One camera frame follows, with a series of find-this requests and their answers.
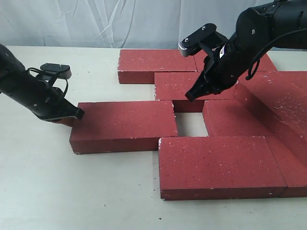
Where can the wrinkled blue-grey backdrop cloth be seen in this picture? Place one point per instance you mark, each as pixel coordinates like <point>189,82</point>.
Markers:
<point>113,23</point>

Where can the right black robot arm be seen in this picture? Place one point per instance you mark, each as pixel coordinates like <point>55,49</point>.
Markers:
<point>280,24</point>

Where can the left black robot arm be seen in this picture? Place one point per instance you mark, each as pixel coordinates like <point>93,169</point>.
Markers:
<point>11,71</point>

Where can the red brick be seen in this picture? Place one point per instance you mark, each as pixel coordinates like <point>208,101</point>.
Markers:
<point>138,66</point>
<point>206,168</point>
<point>279,101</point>
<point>292,169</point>
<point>172,86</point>
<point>122,126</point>
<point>266,63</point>
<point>230,118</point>

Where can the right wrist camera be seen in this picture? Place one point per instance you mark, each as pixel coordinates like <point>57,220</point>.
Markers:
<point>205,38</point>

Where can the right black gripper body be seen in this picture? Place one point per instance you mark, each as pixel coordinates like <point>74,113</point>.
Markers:
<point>229,64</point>

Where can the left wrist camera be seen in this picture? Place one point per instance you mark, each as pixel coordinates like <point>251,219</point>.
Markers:
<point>49,70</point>

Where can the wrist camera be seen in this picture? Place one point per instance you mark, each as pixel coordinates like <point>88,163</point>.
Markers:
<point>49,70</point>
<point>205,38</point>

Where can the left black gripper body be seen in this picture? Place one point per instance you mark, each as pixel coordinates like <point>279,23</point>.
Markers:
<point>48,103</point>

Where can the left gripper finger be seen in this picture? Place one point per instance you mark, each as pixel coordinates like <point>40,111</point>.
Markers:
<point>68,121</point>
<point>71,111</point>

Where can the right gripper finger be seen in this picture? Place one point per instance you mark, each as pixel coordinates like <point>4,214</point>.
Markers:
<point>201,88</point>

